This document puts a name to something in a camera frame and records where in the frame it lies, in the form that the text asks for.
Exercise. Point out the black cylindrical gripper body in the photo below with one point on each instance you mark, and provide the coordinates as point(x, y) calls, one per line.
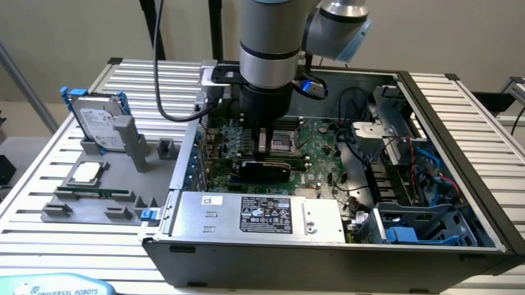
point(266, 103)

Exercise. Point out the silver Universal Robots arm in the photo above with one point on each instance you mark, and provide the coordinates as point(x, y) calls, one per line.
point(266, 30)

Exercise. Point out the CPU socket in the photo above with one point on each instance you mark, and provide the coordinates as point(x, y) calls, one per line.
point(285, 141)

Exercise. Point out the RAM slot bank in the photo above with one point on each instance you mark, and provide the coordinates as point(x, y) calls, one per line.
point(297, 159)

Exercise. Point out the green motherboard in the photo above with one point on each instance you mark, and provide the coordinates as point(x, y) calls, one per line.
point(318, 149)

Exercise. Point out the round coin battery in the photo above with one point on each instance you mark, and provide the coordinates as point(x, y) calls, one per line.
point(323, 129)

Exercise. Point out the silver chipset heatsink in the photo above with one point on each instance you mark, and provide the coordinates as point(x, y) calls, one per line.
point(306, 192)

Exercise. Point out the silver power supply unit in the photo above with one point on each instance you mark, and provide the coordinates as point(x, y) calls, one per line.
point(220, 221)

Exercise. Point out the black upright pole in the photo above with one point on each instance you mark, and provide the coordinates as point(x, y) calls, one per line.
point(215, 27)

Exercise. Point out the metal disk bay cage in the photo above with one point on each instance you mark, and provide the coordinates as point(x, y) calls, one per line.
point(389, 123)

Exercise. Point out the black slanted tripod leg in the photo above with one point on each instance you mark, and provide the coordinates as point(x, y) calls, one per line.
point(155, 37)

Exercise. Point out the hard drive in blue caddy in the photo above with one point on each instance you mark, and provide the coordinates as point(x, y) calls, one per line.
point(123, 104)

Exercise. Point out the blue case latch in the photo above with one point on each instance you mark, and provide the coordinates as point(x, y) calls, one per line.
point(148, 214)

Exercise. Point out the black open PC case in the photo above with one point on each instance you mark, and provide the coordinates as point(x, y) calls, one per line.
point(287, 264)

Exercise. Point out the silver hard disk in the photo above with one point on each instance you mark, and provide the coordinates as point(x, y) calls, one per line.
point(98, 123)

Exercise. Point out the silver CPU chip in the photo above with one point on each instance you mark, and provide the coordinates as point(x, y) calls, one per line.
point(87, 171)

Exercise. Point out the green RAM stick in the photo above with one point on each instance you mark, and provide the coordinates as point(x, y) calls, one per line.
point(94, 191)

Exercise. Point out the grey parts rack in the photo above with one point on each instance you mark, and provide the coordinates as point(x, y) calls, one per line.
point(102, 209)

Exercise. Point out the blue-grey plastic drive caddy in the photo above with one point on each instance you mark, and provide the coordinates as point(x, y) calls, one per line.
point(434, 221)

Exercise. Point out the aluminium profile with black block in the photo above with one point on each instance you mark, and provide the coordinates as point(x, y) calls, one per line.
point(498, 98)

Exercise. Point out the black box on floor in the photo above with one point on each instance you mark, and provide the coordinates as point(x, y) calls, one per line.
point(5, 170)

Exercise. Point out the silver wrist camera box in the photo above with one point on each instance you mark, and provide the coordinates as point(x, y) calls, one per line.
point(212, 77)

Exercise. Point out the grey metal frame bar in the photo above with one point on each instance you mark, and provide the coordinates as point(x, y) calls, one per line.
point(24, 80)

